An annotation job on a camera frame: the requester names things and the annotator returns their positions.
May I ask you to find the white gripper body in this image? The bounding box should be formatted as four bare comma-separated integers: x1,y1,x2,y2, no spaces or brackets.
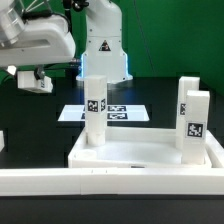
0,15,76,67

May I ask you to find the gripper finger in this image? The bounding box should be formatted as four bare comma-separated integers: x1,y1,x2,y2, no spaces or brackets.
6,65,17,76
34,65,45,80

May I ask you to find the white desk top tray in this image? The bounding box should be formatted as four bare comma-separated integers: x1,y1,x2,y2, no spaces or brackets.
68,126,212,168

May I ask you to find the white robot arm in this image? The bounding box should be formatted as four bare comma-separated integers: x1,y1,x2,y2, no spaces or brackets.
0,0,132,91

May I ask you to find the black post with connector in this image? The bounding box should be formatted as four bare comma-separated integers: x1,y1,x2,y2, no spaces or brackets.
62,0,89,12

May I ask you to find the white marker base plate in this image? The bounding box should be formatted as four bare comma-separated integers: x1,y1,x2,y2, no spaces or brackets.
58,105,149,122

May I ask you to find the white left obstacle wall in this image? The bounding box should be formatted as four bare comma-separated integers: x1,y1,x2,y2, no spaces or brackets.
0,130,5,152

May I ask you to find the white obstacle wall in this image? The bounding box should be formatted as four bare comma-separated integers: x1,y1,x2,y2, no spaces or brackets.
0,130,5,152
205,131,224,169
0,168,224,196

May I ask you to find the white front obstacle wall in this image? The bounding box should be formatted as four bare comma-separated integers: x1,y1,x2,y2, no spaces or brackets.
0,168,224,196

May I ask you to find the white right obstacle wall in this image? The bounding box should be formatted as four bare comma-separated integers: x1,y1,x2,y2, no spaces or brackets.
205,131,224,169

